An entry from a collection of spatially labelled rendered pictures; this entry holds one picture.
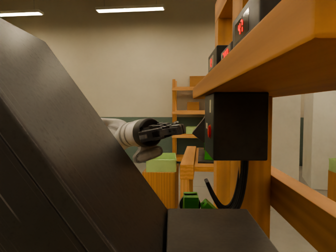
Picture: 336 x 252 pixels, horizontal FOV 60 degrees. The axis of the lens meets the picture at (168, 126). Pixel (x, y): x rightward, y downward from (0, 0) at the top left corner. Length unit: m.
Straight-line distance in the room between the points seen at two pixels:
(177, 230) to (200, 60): 7.41
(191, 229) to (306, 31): 0.45
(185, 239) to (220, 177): 0.80
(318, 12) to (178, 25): 7.93
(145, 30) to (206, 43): 1.65
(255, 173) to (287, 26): 0.70
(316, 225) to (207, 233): 0.23
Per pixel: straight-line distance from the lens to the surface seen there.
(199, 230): 0.57
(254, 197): 0.90
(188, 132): 7.25
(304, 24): 0.19
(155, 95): 7.88
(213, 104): 0.65
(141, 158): 0.78
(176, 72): 7.86
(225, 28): 1.33
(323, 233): 0.65
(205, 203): 1.03
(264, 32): 0.26
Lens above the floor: 1.46
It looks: 3 degrees down
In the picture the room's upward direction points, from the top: straight up
